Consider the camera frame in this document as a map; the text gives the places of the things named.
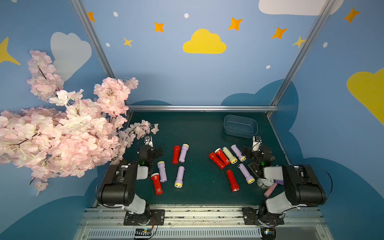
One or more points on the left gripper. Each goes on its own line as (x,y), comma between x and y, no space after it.
(154,151)

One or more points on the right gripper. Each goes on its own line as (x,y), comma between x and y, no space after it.
(250,152)

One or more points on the pale green flashlight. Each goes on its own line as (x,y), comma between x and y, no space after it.
(229,155)

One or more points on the blue plastic storage box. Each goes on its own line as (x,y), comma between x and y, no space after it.
(240,126)

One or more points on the red flashlight cluster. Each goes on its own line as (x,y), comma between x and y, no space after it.
(216,160)

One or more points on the red white-headed flashlight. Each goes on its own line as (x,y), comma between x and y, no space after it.
(219,152)
(157,183)

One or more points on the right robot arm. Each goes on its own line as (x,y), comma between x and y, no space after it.
(302,188)

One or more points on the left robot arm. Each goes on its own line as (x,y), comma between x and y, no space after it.
(118,189)

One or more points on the purple flashlight left middle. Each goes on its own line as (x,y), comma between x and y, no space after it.
(162,171)

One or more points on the purple flashlight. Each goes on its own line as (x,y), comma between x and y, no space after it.
(249,178)
(183,153)
(162,171)
(238,153)
(179,178)

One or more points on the purple flashlight right upper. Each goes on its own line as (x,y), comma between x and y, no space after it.
(238,153)

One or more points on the purple flashlight right lower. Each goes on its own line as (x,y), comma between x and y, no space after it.
(249,178)

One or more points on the silver tin can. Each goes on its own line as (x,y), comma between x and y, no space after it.
(264,184)

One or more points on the purple flashlight left upper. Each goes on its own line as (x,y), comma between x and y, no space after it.
(183,153)

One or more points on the purple flashlight left lower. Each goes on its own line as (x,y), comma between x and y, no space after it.
(179,178)

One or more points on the pink cherry blossom tree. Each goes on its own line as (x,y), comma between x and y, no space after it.
(74,136)

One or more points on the right controller board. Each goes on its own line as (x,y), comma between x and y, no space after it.
(268,234)

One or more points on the controller board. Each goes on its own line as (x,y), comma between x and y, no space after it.
(268,234)
(142,234)

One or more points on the left controller board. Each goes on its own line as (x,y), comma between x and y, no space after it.
(142,234)

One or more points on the purple pink-handled spatula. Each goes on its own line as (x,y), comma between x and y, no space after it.
(270,190)

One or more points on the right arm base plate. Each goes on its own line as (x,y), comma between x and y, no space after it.
(262,217)

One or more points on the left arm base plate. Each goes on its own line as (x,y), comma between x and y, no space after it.
(149,218)

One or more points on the aluminium rail base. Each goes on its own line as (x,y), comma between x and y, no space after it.
(194,222)

